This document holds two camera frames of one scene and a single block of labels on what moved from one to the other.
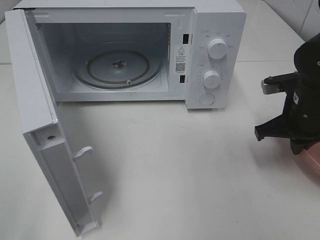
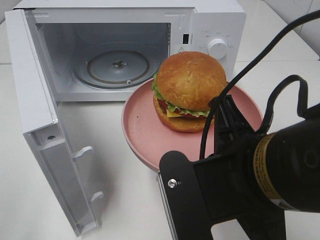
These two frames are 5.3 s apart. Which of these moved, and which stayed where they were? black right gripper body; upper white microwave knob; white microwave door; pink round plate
Moved: black right gripper body; pink round plate
Stayed: upper white microwave knob; white microwave door
